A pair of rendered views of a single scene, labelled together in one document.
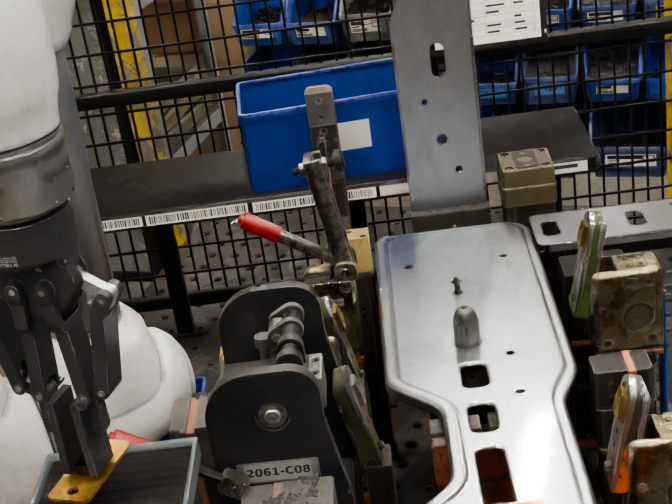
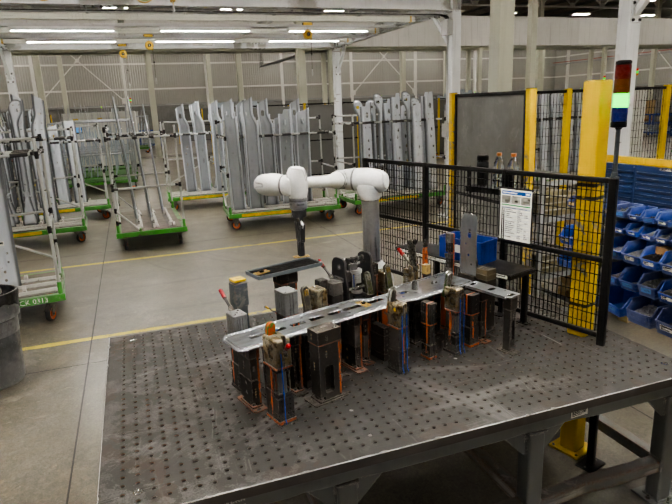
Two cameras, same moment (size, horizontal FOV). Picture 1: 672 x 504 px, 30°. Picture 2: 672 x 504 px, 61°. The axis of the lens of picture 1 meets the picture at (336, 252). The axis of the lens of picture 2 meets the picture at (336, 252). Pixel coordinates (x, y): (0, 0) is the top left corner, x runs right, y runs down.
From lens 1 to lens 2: 2.19 m
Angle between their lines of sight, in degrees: 49
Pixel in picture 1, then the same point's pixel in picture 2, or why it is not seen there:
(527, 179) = (481, 272)
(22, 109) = (294, 193)
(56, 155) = (300, 202)
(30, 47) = (297, 185)
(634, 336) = (451, 306)
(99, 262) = (373, 247)
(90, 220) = (373, 237)
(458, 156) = (471, 260)
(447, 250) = not seen: hidden behind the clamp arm
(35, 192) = (295, 206)
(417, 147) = (463, 254)
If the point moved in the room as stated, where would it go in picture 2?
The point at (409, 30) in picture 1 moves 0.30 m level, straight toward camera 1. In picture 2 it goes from (464, 224) to (424, 232)
